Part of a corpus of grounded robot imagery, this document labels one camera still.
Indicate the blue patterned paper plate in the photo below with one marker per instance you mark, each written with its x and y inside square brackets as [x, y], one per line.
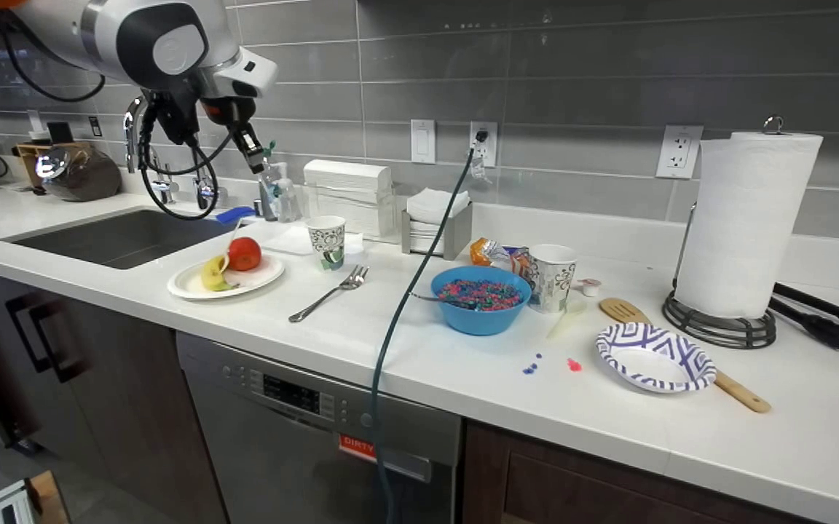
[654, 355]

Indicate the small red plastic piece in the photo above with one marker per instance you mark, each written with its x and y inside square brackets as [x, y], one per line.
[571, 365]

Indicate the chrome faucet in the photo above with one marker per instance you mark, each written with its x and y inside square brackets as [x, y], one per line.
[133, 131]

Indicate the grey napkin holder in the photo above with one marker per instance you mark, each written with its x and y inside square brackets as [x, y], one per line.
[436, 224]

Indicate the dark wooden base cabinet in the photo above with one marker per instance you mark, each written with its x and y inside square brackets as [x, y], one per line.
[99, 388]
[583, 481]

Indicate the white wall outlet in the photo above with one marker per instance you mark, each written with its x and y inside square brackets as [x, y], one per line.
[484, 151]
[680, 150]
[422, 139]

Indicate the clear folded towel dispenser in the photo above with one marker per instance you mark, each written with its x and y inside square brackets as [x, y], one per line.
[350, 190]

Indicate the white paper towel roll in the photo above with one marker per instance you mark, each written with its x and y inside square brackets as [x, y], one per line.
[743, 221]

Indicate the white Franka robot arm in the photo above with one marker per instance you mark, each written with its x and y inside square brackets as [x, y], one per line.
[147, 37]

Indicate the white plate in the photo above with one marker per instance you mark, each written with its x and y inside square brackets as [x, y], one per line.
[253, 281]

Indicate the blue bowl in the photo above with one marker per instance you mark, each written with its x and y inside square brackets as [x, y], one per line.
[482, 315]

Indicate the stainless steel dishwasher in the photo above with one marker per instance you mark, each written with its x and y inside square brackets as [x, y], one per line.
[313, 425]

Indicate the small blue plastic piece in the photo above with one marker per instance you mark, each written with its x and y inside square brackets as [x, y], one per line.
[530, 366]

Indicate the black tongs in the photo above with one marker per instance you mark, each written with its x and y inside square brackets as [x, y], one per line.
[829, 318]

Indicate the red apple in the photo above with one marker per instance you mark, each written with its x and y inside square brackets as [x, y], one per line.
[243, 253]

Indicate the yellow banana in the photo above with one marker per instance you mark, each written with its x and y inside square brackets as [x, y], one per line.
[214, 273]

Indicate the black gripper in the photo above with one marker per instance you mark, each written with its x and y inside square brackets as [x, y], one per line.
[223, 110]

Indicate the blue sponge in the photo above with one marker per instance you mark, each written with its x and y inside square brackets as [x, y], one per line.
[232, 216]

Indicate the printed paper cup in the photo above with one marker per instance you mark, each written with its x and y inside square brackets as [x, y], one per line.
[328, 241]

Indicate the metal fork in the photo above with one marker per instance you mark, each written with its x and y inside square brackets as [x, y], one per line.
[329, 294]

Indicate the wooden spatula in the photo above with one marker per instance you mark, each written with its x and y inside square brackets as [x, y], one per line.
[740, 393]

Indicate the brown basket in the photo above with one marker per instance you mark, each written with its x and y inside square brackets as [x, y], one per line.
[71, 167]

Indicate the kitchen sink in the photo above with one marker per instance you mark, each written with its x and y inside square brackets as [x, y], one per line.
[117, 235]

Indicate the white printed mug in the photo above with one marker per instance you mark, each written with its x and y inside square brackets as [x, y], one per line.
[551, 278]

